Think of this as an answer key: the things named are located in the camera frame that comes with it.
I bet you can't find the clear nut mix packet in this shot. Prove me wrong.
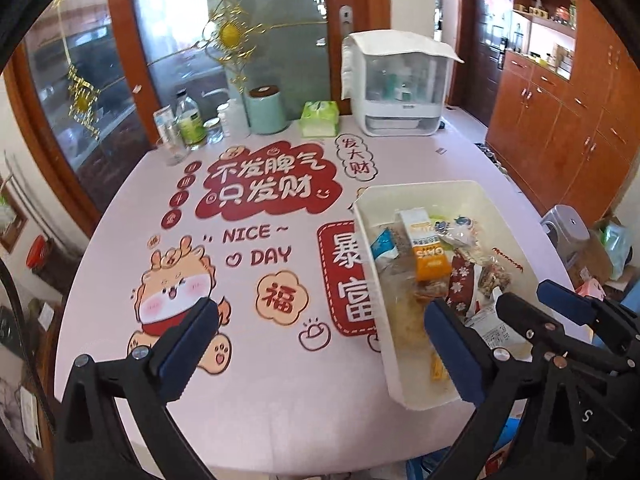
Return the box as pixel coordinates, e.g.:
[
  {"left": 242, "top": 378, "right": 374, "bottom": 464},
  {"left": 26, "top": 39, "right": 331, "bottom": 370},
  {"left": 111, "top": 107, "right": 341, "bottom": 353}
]
[{"left": 477, "top": 256, "right": 514, "bottom": 296}]

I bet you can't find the white plastic bottle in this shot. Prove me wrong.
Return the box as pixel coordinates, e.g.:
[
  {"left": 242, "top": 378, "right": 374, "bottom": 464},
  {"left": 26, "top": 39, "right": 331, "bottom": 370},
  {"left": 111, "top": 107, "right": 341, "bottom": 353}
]
[{"left": 227, "top": 99, "right": 250, "bottom": 137}]

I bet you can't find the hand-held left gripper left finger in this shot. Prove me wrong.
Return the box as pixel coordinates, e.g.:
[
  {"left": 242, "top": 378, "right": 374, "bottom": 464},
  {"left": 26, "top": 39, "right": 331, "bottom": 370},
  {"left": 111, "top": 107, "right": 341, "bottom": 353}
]
[{"left": 52, "top": 297, "right": 221, "bottom": 480}]

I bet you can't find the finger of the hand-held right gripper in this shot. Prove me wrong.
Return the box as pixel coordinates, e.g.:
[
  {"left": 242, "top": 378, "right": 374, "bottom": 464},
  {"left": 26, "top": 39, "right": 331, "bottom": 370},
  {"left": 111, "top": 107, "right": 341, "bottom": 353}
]
[
  {"left": 536, "top": 279, "right": 640, "bottom": 358},
  {"left": 495, "top": 291, "right": 568, "bottom": 356}
]

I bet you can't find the clear bottle green label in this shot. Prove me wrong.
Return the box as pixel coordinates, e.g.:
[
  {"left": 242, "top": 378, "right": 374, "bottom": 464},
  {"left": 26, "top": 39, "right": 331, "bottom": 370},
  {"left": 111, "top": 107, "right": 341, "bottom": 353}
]
[{"left": 174, "top": 89, "right": 207, "bottom": 149}]

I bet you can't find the green plastic bag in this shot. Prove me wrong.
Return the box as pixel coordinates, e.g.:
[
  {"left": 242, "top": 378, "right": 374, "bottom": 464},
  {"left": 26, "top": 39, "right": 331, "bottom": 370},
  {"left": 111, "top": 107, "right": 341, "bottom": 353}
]
[{"left": 597, "top": 219, "right": 634, "bottom": 282}]

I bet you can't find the brown wooden cabinet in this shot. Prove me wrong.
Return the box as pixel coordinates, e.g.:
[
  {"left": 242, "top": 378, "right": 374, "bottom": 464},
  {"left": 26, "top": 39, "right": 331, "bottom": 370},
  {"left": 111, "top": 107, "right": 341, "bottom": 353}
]
[{"left": 486, "top": 0, "right": 640, "bottom": 228}]

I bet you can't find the large gold door ornament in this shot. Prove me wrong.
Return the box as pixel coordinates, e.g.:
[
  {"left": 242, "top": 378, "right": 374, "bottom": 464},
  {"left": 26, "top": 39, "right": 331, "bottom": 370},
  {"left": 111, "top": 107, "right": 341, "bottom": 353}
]
[{"left": 201, "top": 0, "right": 274, "bottom": 94}]

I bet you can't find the metal can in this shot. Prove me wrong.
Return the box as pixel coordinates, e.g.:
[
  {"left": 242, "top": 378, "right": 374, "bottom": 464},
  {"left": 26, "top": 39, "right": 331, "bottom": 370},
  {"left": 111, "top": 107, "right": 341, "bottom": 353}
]
[{"left": 165, "top": 120, "right": 186, "bottom": 151}]

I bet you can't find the white cup storage cabinet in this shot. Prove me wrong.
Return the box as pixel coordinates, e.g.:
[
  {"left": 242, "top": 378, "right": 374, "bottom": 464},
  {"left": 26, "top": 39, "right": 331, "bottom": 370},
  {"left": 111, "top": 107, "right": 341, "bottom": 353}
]
[{"left": 341, "top": 30, "right": 466, "bottom": 138}]

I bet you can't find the blueberry bread packet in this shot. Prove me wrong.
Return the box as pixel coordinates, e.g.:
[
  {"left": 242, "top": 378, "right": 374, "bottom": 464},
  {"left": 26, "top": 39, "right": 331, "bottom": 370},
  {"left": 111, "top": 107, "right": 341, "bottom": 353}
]
[{"left": 431, "top": 214, "right": 484, "bottom": 252}]

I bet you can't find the wall shelf with items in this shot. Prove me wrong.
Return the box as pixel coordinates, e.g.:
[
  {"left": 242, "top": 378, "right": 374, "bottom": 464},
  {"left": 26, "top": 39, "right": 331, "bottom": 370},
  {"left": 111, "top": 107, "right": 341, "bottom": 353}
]
[{"left": 511, "top": 0, "right": 579, "bottom": 82}]

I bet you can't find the white plastic storage bin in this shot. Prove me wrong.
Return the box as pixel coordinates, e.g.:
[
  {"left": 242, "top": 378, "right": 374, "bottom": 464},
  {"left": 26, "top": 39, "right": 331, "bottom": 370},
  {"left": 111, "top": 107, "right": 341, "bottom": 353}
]
[{"left": 351, "top": 179, "right": 563, "bottom": 412}]

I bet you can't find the small gold door ornament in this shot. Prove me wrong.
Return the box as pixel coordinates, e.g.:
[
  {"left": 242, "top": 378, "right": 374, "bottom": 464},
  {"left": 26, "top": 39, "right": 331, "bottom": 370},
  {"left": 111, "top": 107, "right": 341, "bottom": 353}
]
[{"left": 66, "top": 62, "right": 102, "bottom": 132}]

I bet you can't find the white cloth cover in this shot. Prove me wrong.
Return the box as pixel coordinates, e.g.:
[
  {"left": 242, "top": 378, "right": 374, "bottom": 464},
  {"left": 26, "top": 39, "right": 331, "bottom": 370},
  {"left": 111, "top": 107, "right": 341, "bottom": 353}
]
[{"left": 341, "top": 30, "right": 466, "bottom": 102}]

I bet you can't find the red lidded container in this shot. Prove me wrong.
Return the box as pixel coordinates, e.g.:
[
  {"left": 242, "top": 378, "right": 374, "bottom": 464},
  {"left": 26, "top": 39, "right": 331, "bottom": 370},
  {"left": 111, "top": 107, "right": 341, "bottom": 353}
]
[{"left": 26, "top": 236, "right": 49, "bottom": 269}]

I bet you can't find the dark wooden entry door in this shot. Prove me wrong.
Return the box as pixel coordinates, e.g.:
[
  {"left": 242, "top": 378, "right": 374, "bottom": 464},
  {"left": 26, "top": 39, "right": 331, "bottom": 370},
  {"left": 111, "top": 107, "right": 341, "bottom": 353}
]
[{"left": 459, "top": 0, "right": 514, "bottom": 127}]

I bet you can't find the blue white snack packet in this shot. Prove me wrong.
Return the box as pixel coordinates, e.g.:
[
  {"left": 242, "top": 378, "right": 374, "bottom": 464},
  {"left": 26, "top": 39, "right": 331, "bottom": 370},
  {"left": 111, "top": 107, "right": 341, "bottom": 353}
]
[{"left": 369, "top": 226, "right": 402, "bottom": 264}]

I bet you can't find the green tissue pack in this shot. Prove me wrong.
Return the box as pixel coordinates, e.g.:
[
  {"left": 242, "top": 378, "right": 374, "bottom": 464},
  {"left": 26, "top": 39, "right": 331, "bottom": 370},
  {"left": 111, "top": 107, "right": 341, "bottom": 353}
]
[{"left": 299, "top": 100, "right": 340, "bottom": 139}]

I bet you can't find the drinking glass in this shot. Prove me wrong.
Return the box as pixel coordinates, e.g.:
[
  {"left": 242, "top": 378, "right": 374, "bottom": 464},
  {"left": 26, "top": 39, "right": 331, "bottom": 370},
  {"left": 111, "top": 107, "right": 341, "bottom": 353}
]
[{"left": 157, "top": 137, "right": 187, "bottom": 166}]

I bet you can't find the cardboard box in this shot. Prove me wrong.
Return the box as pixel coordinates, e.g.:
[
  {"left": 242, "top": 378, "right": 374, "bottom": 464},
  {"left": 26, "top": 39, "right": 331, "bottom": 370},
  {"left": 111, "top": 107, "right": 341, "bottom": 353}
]
[{"left": 569, "top": 244, "right": 612, "bottom": 287}]

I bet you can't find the teal canister brown lid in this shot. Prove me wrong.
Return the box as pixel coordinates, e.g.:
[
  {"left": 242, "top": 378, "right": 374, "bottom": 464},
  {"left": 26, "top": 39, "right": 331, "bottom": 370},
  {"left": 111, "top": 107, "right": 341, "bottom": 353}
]
[{"left": 243, "top": 85, "right": 290, "bottom": 135}]

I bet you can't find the large clear bread packet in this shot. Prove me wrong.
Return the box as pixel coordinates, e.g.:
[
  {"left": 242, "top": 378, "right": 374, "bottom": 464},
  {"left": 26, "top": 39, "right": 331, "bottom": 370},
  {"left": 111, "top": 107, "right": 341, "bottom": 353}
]
[{"left": 374, "top": 254, "right": 427, "bottom": 302}]

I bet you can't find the yellow pastry clear packet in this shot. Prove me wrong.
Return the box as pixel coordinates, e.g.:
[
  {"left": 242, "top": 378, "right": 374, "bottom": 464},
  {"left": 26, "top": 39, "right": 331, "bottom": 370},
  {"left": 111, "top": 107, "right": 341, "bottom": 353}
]
[{"left": 386, "top": 284, "right": 442, "bottom": 362}]

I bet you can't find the white carton box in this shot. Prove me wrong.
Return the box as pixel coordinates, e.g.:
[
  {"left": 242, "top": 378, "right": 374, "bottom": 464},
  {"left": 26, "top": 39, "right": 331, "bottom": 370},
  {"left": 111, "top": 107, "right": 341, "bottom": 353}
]
[{"left": 153, "top": 107, "right": 174, "bottom": 141}]

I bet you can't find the wooden picture frame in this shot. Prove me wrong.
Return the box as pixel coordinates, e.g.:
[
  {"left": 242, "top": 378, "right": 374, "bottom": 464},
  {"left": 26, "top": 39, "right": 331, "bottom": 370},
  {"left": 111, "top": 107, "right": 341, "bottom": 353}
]
[{"left": 0, "top": 179, "right": 29, "bottom": 254}]

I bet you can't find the dark snowflake snack packet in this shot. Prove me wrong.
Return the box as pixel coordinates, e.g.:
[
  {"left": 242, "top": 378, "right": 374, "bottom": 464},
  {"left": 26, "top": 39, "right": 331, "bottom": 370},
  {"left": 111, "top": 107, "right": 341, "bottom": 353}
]
[{"left": 446, "top": 254, "right": 482, "bottom": 317}]

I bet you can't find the white red-edged snack packet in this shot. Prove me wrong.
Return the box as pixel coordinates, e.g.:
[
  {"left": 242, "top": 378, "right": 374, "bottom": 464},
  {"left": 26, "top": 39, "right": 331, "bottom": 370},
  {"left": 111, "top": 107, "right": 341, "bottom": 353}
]
[{"left": 464, "top": 306, "right": 524, "bottom": 357}]

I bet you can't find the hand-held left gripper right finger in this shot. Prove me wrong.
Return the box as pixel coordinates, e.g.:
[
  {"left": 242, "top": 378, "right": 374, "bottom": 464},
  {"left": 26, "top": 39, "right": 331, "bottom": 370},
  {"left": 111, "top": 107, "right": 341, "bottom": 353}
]
[{"left": 424, "top": 299, "right": 576, "bottom": 480}]

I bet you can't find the small orange snack packet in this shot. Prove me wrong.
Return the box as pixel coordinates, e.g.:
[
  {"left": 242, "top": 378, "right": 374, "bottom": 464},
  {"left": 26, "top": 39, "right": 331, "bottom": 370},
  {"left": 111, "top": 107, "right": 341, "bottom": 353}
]
[{"left": 429, "top": 349, "right": 449, "bottom": 384}]

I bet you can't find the orange white snack bar packet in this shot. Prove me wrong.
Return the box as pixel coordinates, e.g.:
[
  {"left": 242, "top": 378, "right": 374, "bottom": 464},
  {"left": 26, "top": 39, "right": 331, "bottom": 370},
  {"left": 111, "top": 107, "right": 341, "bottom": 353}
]
[{"left": 396, "top": 208, "right": 449, "bottom": 285}]

